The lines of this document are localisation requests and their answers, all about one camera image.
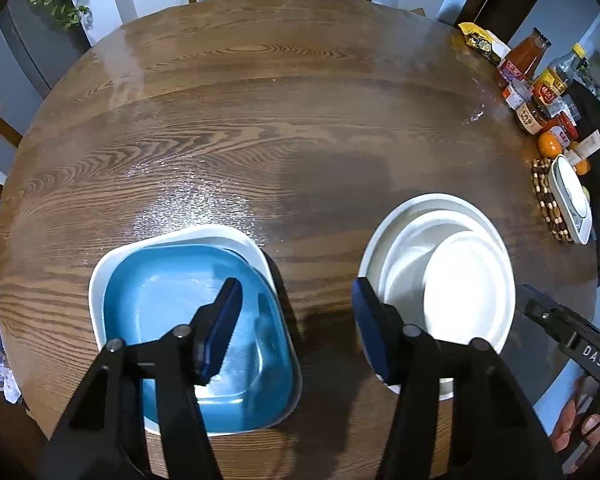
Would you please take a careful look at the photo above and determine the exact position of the clear bottle yellow cap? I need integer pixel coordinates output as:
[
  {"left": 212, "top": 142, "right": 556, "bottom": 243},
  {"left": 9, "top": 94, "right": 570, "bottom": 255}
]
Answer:
[{"left": 532, "top": 44, "right": 588, "bottom": 106}]

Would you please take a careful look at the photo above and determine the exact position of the wooden beaded trivet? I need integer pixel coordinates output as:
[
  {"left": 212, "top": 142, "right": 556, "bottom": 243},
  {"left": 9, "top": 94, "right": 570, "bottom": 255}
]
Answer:
[{"left": 531, "top": 157, "right": 578, "bottom": 245}]

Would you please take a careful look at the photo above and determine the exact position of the grey refrigerator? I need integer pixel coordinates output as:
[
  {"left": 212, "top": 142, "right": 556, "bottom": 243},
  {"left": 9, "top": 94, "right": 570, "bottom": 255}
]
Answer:
[{"left": 0, "top": 0, "right": 88, "bottom": 103}]

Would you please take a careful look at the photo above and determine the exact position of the white cylindrical ceramic bowl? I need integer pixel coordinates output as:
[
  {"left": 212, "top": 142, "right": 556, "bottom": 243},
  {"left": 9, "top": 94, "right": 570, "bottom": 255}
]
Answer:
[{"left": 422, "top": 231, "right": 512, "bottom": 358}]

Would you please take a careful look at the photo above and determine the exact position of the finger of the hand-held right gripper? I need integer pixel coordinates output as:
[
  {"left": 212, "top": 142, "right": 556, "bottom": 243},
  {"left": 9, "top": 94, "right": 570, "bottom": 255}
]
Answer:
[{"left": 522, "top": 284, "right": 576, "bottom": 341}]

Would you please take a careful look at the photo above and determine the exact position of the red lid jar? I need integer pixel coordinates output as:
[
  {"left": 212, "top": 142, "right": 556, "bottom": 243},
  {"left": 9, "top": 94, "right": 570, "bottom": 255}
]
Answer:
[{"left": 545, "top": 112, "right": 581, "bottom": 141}]

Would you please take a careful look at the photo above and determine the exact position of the small red label jar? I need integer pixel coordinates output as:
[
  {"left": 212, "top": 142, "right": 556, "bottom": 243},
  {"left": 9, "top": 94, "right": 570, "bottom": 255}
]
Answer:
[{"left": 502, "top": 80, "right": 531, "bottom": 111}]

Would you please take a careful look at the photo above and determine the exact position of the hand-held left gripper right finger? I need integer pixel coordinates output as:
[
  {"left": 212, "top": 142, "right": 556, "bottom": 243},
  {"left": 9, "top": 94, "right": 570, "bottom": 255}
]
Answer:
[{"left": 351, "top": 276, "right": 563, "bottom": 480}]

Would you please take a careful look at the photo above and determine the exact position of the yellow snack packet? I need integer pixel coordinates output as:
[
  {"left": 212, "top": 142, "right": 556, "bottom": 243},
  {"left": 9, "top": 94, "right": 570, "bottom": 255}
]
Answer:
[{"left": 457, "top": 21, "right": 511, "bottom": 65}]

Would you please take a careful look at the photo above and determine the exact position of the brown sauce jar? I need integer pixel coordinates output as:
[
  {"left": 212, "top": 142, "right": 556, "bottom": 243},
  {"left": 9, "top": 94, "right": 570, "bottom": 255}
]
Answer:
[{"left": 516, "top": 101, "right": 548, "bottom": 136}]

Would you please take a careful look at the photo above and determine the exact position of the large grey bowl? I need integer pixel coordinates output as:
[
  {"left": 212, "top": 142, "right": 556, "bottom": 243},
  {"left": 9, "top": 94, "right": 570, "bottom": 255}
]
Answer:
[{"left": 357, "top": 192, "right": 517, "bottom": 401}]

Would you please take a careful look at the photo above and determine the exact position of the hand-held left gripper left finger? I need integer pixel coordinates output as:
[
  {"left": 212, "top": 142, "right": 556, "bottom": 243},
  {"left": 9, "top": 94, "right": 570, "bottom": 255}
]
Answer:
[{"left": 40, "top": 276, "right": 244, "bottom": 480}]

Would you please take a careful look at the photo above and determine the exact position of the person's right hand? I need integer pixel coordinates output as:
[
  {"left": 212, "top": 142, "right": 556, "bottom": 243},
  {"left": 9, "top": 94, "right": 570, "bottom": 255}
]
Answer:
[{"left": 549, "top": 375, "right": 600, "bottom": 461}]

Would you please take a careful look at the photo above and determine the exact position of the orange sauce bottle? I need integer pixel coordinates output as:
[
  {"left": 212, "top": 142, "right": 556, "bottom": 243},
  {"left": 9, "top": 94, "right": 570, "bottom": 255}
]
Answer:
[{"left": 497, "top": 27, "right": 552, "bottom": 88}]

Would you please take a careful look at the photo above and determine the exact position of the white patterned rectangular dish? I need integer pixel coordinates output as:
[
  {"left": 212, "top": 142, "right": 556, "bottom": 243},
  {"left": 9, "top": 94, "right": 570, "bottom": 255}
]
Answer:
[{"left": 548, "top": 154, "right": 593, "bottom": 245}]

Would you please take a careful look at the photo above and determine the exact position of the beige tube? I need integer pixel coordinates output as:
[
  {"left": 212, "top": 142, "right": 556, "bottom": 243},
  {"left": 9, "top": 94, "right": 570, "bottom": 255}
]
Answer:
[{"left": 565, "top": 130, "right": 600, "bottom": 166}]

